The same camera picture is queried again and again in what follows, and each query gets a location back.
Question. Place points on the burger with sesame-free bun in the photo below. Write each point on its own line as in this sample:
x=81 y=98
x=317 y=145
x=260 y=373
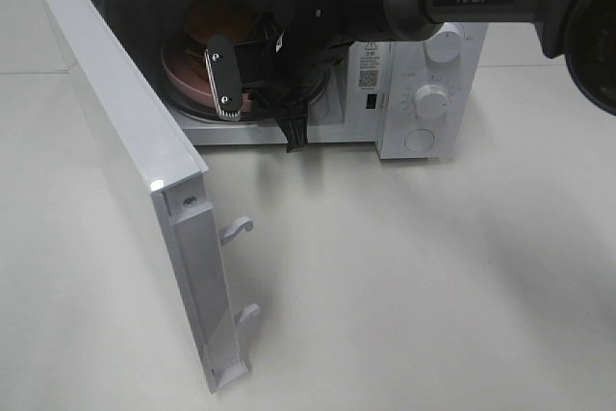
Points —
x=203 y=19

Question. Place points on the white warning label sticker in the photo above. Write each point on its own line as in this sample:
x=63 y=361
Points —
x=368 y=65

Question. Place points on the round white door button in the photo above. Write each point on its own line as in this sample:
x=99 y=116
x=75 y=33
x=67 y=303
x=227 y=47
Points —
x=420 y=140

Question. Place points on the lower white timer knob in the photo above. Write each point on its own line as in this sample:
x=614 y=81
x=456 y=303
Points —
x=431 y=101

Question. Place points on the white microwave oven body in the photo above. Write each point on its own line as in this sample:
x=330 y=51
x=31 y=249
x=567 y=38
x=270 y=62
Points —
x=405 y=96

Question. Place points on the pink round plate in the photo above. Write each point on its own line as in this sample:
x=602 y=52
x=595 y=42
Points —
x=182 y=63

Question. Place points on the upper white power knob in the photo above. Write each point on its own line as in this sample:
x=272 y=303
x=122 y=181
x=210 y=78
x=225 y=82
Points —
x=446 y=45

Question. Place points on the glass microwave turntable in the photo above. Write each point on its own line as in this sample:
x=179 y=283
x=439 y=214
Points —
x=253 y=109

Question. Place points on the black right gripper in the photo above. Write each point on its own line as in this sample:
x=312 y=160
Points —
x=288 y=61

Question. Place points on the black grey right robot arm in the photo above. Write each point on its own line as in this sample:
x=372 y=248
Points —
x=580 y=31

